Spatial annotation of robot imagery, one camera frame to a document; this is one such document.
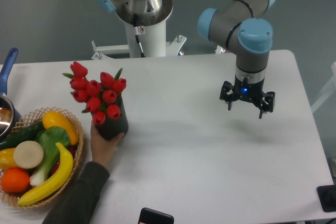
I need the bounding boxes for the yellow banana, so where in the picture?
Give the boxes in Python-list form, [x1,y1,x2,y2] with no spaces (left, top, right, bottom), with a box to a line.
[17,142,74,206]

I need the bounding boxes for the woven wicker basket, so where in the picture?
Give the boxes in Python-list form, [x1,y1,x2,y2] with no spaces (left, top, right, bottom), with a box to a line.
[1,107,84,209]

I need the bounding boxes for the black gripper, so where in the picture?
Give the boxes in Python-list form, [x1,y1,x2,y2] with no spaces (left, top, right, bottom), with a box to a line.
[219,75,276,119]

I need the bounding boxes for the black device at table edge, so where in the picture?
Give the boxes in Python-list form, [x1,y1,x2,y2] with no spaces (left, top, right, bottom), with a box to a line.
[317,185,336,212]

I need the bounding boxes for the dark grey ribbed vase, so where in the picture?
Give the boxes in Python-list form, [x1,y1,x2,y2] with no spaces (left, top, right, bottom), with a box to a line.
[96,97,129,141]

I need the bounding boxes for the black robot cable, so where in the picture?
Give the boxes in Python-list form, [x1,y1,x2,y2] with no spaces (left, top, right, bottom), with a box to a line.
[132,13,146,58]

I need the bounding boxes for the orange fruit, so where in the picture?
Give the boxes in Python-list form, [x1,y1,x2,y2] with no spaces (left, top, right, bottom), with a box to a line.
[1,168,30,193]

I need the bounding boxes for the blue handled saucepan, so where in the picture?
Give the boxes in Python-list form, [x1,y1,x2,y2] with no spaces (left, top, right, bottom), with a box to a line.
[1,48,21,140]

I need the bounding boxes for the yellow bell pepper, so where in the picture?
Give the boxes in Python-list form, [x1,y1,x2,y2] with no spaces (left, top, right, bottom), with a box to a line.
[0,148,18,170]

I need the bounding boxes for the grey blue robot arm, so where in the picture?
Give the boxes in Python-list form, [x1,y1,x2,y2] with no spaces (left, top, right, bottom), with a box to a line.
[95,0,275,114]

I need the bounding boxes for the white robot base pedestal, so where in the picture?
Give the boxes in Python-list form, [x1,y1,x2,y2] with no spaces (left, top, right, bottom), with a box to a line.
[116,0,173,58]

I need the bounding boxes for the dark green sleeved forearm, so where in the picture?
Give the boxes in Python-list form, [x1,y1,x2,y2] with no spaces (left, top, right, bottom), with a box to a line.
[43,161,110,223]

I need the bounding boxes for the black smartphone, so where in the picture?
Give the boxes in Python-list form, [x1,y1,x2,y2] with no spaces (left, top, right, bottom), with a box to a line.
[138,207,175,224]

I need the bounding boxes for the yellow squash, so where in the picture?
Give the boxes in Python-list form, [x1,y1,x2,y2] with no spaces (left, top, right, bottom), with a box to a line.
[42,111,79,146]

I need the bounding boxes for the person's hand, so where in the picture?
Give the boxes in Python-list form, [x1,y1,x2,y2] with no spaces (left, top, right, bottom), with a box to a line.
[90,121,124,170]

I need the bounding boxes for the green bok choy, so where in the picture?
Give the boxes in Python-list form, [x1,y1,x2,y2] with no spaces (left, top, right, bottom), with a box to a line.
[30,126,69,187]

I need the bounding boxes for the red tulip bouquet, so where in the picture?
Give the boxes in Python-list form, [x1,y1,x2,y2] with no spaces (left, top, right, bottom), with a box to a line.
[62,61,127,125]

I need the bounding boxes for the green cucumber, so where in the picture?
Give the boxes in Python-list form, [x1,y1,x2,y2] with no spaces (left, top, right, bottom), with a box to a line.
[1,121,45,151]

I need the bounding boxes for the beige round mushroom cap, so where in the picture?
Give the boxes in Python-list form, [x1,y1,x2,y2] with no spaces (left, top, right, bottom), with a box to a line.
[13,141,44,169]

